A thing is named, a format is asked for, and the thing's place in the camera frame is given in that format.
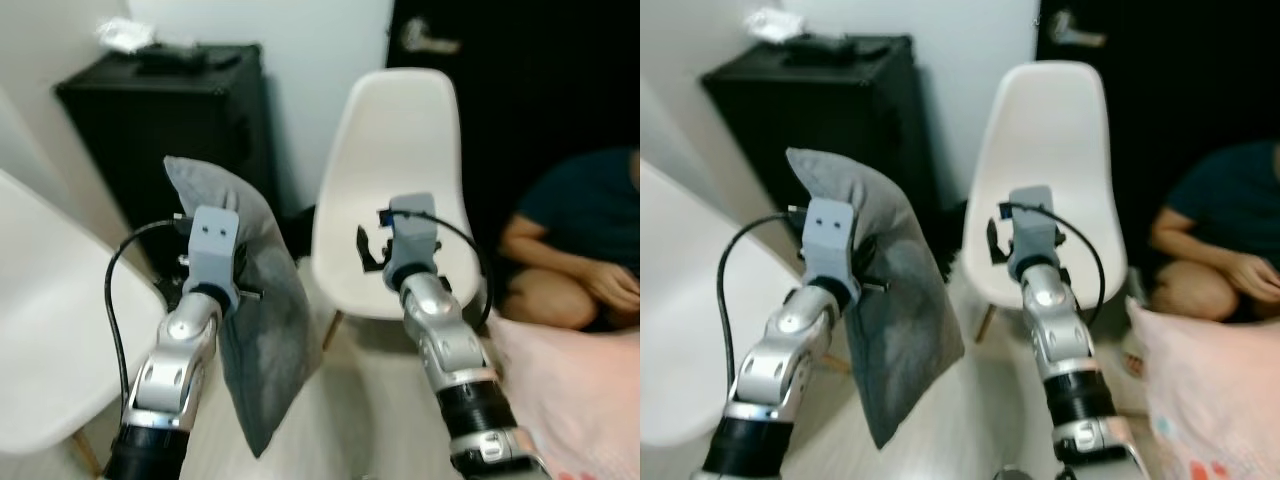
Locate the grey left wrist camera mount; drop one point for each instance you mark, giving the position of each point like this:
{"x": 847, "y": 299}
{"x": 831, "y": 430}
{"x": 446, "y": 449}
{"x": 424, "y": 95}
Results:
{"x": 830, "y": 240}
{"x": 213, "y": 245}

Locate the black door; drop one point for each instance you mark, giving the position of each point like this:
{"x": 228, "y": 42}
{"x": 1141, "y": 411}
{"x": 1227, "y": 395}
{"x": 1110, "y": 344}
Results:
{"x": 1180, "y": 70}
{"x": 540, "y": 80}

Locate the person in dark t-shirt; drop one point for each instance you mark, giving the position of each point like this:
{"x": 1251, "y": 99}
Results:
{"x": 580, "y": 210}
{"x": 1230, "y": 200}

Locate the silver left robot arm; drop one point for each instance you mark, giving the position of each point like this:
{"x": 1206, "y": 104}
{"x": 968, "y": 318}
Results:
{"x": 785, "y": 365}
{"x": 170, "y": 370}

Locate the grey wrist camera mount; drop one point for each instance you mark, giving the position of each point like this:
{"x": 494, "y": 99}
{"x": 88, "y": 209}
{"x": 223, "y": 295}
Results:
{"x": 412, "y": 235}
{"x": 213, "y": 245}
{"x": 1035, "y": 228}
{"x": 830, "y": 240}

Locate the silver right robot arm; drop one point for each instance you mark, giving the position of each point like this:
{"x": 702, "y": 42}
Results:
{"x": 1060, "y": 340}
{"x": 450, "y": 340}

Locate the flat black device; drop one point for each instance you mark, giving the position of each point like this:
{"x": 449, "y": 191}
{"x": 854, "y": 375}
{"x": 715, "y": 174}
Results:
{"x": 185, "y": 58}
{"x": 835, "y": 48}

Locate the crumpled clear plastic wrap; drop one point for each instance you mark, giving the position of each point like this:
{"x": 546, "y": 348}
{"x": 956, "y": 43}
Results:
{"x": 775, "y": 25}
{"x": 125, "y": 33}

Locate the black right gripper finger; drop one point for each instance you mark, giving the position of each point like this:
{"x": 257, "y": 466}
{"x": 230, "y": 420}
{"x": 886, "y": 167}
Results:
{"x": 992, "y": 242}
{"x": 365, "y": 252}

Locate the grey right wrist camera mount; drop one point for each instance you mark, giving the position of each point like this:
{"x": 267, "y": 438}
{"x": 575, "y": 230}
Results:
{"x": 1035, "y": 228}
{"x": 412, "y": 235}

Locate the pink patterned pillow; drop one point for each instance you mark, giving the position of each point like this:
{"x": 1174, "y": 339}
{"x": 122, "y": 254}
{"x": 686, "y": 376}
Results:
{"x": 580, "y": 400}
{"x": 1210, "y": 400}

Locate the black hard case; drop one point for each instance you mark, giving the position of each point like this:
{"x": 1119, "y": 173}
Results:
{"x": 810, "y": 110}
{"x": 160, "y": 120}

